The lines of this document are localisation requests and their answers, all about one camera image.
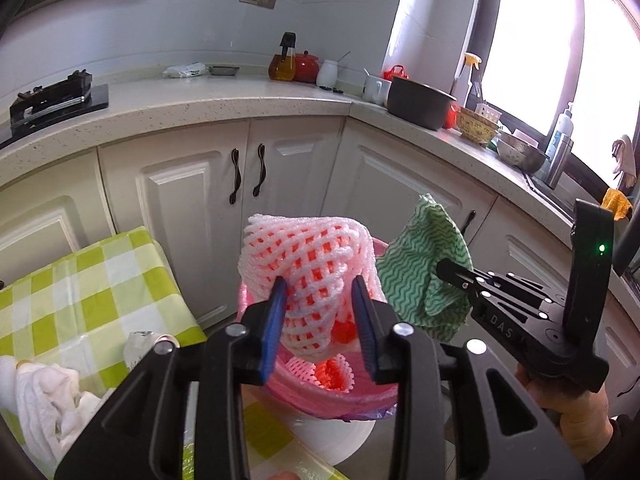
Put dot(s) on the black cooking pot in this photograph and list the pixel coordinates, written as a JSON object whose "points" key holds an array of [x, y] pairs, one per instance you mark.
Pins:
{"points": [[420, 105]]}

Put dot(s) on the white paper wrapper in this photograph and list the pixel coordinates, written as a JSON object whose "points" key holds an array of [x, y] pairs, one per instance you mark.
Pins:
{"points": [[142, 347]]}

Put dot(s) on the person's right forearm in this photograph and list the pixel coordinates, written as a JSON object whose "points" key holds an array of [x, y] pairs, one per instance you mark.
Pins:
{"points": [[622, 447]]}

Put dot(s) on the steel cup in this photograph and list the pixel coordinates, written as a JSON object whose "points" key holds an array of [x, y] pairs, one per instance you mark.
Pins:
{"points": [[559, 162]]}

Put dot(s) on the yellow patterned bowl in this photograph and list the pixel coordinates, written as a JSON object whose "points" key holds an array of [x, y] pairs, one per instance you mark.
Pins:
{"points": [[477, 127]]}

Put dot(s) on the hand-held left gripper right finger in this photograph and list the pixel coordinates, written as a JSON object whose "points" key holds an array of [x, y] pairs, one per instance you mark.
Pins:
{"points": [[364, 325]]}

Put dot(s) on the small grey dish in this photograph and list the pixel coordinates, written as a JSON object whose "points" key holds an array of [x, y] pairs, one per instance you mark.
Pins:
{"points": [[223, 70]]}

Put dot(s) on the bin with pink bag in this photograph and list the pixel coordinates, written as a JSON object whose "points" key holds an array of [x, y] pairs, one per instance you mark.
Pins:
{"points": [[350, 402]]}

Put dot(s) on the white hanging towel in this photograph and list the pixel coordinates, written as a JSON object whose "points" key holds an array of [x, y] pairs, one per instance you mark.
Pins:
{"points": [[626, 155]]}

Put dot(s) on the green checked tablecloth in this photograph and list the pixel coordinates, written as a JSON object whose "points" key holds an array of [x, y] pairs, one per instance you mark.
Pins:
{"points": [[100, 285]]}

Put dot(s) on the white foam fruit net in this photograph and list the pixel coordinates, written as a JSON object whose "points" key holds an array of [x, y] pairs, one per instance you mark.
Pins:
{"points": [[310, 255]]}

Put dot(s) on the red ceramic pot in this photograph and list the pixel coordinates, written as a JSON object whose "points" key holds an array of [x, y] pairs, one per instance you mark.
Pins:
{"points": [[306, 67]]}

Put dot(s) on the steel bowl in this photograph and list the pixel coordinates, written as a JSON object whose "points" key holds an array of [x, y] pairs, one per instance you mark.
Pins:
{"points": [[522, 155]]}

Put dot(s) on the white plastic bag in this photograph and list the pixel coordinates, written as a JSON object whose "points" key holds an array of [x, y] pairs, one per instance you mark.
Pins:
{"points": [[185, 70]]}

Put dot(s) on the white pump soap bottle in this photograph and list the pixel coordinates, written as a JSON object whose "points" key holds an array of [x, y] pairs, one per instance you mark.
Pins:
{"points": [[562, 130]]}

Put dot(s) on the white jar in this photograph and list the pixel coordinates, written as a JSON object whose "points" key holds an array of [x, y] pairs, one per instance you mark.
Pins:
{"points": [[327, 72]]}

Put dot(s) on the white kitchen cabinet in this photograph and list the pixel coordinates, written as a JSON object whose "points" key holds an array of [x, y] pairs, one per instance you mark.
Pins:
{"points": [[295, 180]]}

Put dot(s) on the yellow cloth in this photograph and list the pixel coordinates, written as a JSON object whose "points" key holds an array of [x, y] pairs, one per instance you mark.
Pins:
{"points": [[616, 203]]}

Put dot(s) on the green wavy striped cloth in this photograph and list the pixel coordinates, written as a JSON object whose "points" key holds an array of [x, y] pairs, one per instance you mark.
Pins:
{"points": [[420, 260]]}

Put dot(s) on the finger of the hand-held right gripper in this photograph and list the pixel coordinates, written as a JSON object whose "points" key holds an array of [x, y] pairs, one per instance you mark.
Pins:
{"points": [[520, 286], [452, 274]]}

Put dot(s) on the white mug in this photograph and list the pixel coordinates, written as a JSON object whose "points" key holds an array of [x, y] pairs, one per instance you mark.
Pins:
{"points": [[375, 87]]}

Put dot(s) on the window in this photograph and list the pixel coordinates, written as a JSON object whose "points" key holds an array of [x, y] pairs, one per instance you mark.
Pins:
{"points": [[540, 35]]}

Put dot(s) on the oil bottle with black cap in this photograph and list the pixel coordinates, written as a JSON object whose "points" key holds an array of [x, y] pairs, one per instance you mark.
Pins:
{"points": [[283, 62]]}

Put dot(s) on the black gas stove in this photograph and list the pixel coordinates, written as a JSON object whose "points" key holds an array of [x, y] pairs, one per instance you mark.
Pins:
{"points": [[47, 102]]}

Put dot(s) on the pink foam fruit net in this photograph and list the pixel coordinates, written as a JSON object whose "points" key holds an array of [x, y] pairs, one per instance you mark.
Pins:
{"points": [[332, 375]]}

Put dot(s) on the spray bottle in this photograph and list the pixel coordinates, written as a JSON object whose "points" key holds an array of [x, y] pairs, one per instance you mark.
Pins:
{"points": [[470, 72]]}

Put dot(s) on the white tissue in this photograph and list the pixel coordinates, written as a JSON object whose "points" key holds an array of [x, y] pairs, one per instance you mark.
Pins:
{"points": [[45, 400]]}

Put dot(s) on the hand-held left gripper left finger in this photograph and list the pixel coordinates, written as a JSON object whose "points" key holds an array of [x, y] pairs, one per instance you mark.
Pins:
{"points": [[272, 325]]}

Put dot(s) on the person's right hand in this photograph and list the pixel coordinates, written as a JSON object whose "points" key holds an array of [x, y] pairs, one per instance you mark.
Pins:
{"points": [[575, 410]]}

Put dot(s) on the red lidded container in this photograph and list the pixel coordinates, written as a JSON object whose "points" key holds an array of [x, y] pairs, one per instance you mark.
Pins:
{"points": [[396, 72]]}

